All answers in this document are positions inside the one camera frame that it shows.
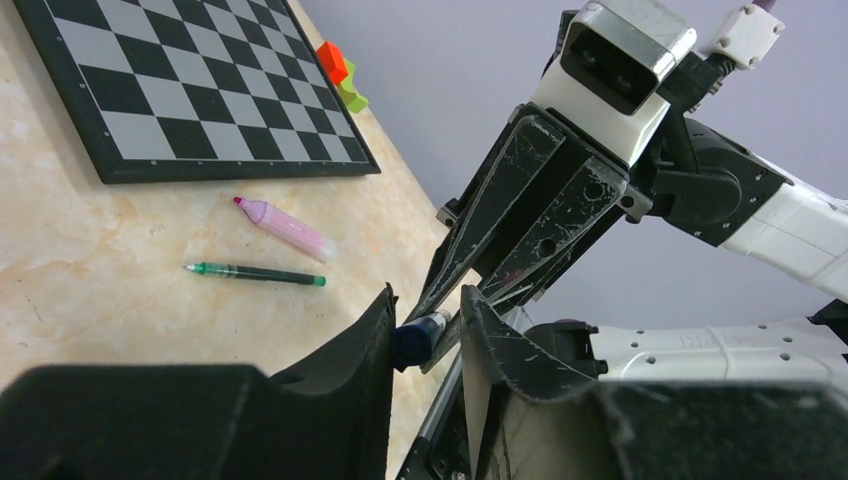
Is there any green gel pen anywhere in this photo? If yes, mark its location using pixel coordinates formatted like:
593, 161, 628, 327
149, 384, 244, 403
183, 262, 327, 287

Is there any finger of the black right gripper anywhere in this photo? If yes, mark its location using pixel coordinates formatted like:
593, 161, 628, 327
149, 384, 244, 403
407, 115, 567, 321

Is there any green curved block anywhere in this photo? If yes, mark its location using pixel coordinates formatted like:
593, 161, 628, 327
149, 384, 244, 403
337, 59, 369, 114

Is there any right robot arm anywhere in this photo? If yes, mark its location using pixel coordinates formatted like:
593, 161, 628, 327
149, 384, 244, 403
405, 1, 847, 378

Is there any pink highlighter pen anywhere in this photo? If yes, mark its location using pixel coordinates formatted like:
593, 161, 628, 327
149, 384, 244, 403
233, 196, 337, 262

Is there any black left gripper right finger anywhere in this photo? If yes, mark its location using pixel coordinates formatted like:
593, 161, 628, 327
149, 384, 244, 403
460, 285, 847, 479

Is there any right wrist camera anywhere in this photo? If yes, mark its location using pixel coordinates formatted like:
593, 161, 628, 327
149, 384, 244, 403
530, 1, 697, 167

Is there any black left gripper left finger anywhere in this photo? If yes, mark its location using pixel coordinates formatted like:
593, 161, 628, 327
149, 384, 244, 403
1, 288, 397, 479

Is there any white marker dark blue cap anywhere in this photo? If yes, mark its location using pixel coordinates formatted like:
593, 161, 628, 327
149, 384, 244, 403
390, 310, 451, 372

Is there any black white chessboard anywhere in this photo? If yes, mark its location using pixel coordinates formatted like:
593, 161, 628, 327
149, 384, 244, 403
16, 0, 379, 184

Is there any red block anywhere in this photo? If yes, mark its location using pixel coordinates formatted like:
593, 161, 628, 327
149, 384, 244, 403
315, 41, 350, 85

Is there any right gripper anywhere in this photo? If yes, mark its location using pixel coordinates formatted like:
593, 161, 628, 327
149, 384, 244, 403
421, 9, 793, 376

